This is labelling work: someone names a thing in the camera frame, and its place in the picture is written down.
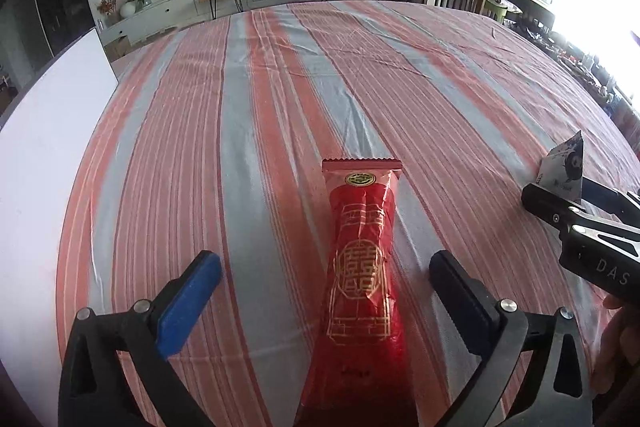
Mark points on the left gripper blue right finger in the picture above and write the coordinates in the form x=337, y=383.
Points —
x=468, y=302

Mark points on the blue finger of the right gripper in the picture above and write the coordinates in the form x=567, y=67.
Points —
x=625, y=206
x=555, y=210

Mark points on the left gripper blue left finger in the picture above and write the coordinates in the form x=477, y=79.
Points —
x=181, y=302

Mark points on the white triangular snack pack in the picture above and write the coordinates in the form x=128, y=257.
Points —
x=560, y=171

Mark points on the red foil snack packet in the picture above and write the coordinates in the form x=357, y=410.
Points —
x=359, y=370

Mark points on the person right hand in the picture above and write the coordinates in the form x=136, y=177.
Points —
x=619, y=342

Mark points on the red grey striped tablecloth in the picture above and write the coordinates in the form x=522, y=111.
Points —
x=214, y=139

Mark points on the cluttered wooden side table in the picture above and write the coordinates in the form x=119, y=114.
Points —
x=533, y=20

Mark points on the white foam board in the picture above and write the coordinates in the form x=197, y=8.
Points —
x=43, y=138

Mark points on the red flower arrangement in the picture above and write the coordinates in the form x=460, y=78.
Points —
x=108, y=9

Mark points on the white tv cabinet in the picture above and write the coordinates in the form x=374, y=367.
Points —
x=168, y=14

